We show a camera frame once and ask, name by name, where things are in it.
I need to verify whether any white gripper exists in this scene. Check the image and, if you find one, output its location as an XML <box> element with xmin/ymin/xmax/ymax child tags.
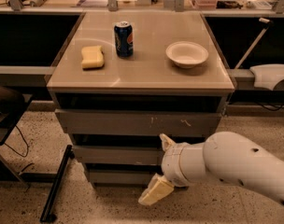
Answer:
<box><xmin>138</xmin><ymin>133</ymin><xmax>207</xmax><ymax>206</ymax></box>

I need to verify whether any grey drawer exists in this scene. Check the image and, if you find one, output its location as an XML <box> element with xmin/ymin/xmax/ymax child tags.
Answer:
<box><xmin>55</xmin><ymin>109</ymin><xmax>221</xmax><ymax>137</ymax></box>
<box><xmin>73</xmin><ymin>146</ymin><xmax>164</xmax><ymax>166</ymax></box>
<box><xmin>85</xmin><ymin>170</ymin><xmax>154</xmax><ymax>186</ymax></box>

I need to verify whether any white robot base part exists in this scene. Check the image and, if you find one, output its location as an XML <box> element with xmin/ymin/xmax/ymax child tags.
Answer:
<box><xmin>250</xmin><ymin>63</ymin><xmax>284</xmax><ymax>91</ymax></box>

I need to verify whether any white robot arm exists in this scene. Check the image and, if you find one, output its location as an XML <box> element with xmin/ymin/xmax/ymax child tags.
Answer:
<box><xmin>138</xmin><ymin>132</ymin><xmax>284</xmax><ymax>206</ymax></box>

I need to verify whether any grey bottom drawer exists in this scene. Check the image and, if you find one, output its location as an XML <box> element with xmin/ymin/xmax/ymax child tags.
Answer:
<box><xmin>85</xmin><ymin>170</ymin><xmax>154</xmax><ymax>186</ymax></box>

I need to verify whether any grey drawer cabinet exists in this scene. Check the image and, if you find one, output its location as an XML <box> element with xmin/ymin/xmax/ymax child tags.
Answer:
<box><xmin>48</xmin><ymin>10</ymin><xmax>234</xmax><ymax>174</ymax></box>

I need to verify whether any grey top drawer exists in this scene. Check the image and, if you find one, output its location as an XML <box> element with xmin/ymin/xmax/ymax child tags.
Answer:
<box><xmin>55</xmin><ymin>109</ymin><xmax>221</xmax><ymax>137</ymax></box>

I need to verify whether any white bowl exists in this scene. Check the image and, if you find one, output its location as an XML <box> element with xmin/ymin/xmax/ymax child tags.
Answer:
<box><xmin>165</xmin><ymin>41</ymin><xmax>208</xmax><ymax>69</ymax></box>

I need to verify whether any yellow sponge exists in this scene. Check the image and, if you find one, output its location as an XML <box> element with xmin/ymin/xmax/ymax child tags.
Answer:
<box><xmin>81</xmin><ymin>46</ymin><xmax>105</xmax><ymax>69</ymax></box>

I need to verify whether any black metal floor bar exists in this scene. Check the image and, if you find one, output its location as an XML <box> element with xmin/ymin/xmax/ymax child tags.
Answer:
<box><xmin>40</xmin><ymin>145</ymin><xmax>72</xmax><ymax>223</ymax></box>

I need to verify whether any blue pepsi can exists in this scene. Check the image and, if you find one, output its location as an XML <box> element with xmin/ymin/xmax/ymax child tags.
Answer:
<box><xmin>114</xmin><ymin>21</ymin><xmax>134</xmax><ymax>58</ymax></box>

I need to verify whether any white leaning stick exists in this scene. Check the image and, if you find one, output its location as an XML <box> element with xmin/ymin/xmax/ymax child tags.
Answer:
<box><xmin>234</xmin><ymin>18</ymin><xmax>273</xmax><ymax>69</ymax></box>

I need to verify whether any dark chair at left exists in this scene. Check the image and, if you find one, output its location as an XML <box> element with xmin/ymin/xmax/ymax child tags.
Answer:
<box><xmin>0</xmin><ymin>85</ymin><xmax>33</xmax><ymax>186</ymax></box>

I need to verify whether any black floor cable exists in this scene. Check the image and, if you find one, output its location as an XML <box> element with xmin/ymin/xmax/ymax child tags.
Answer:
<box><xmin>3</xmin><ymin>124</ymin><xmax>36</xmax><ymax>175</ymax></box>

